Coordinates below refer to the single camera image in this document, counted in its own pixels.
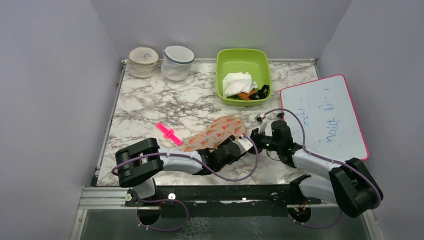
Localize floral mesh laundry bag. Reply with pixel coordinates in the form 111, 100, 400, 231
181, 115, 247, 152

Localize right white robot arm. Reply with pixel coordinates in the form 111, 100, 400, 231
250, 120, 384, 218

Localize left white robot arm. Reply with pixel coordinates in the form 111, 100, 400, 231
111, 135, 259, 206

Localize beige round laundry bag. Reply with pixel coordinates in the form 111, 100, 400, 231
126, 46, 159, 78

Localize orange and black items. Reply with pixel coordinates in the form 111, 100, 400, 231
229, 85, 270, 101

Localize pink plastic clip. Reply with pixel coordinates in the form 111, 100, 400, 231
156, 122, 183, 146

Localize crumpled white cloth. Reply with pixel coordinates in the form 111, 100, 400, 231
222, 71, 258, 97

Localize pink framed whiteboard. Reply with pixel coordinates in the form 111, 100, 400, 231
280, 74, 369, 160

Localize green plastic bin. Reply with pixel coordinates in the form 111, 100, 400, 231
215, 48, 272, 107

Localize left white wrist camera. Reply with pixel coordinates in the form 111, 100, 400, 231
234, 135, 256, 156

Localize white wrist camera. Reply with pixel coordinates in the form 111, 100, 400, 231
234, 135, 256, 156
254, 113, 269, 134

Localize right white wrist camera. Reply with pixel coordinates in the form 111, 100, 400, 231
254, 113, 269, 134

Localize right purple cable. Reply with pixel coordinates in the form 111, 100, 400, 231
263, 108, 382, 230

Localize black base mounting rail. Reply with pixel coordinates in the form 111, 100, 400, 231
124, 184, 321, 218

